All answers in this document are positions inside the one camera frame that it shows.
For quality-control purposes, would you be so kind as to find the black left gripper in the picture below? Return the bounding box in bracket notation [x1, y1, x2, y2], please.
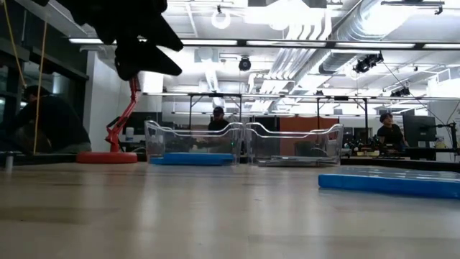
[57, 0, 184, 82]

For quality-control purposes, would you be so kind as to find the blue jewel case white pattern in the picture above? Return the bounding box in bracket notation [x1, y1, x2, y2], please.
[150, 153, 234, 161]

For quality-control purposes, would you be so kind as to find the red desk lamp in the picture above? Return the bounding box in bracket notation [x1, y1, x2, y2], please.
[76, 75, 142, 165]

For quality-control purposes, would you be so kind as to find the black overhead light bar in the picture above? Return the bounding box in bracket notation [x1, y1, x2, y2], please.
[68, 37, 460, 50]

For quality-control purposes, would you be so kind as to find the clear plastic bin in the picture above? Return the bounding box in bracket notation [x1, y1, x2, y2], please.
[143, 120, 245, 167]
[245, 121, 344, 168]

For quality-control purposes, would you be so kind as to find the person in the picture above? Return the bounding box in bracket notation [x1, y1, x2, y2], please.
[208, 106, 231, 145]
[0, 85, 93, 154]
[376, 112, 409, 150]

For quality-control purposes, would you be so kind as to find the black computer monitor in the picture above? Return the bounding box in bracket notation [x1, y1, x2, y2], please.
[402, 114, 438, 148]

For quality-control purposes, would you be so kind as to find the black background desk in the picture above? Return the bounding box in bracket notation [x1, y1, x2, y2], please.
[339, 145, 460, 173]

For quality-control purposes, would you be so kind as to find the black workbench frame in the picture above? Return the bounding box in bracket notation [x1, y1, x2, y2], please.
[186, 91, 244, 130]
[315, 95, 370, 130]

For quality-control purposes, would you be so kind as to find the white ring light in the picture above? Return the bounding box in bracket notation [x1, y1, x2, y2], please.
[211, 5, 231, 30]

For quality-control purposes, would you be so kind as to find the yellow hanging cable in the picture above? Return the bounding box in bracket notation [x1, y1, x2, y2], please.
[1, 0, 50, 155]

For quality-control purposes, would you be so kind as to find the silver metal post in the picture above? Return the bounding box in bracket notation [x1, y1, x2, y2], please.
[0, 150, 19, 173]

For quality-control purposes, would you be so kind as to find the silver ventilation duct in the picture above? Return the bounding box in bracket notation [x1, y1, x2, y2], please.
[318, 0, 446, 75]

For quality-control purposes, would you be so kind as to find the black hanging camera rig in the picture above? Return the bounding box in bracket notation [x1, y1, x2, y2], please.
[390, 86, 413, 98]
[354, 52, 385, 75]

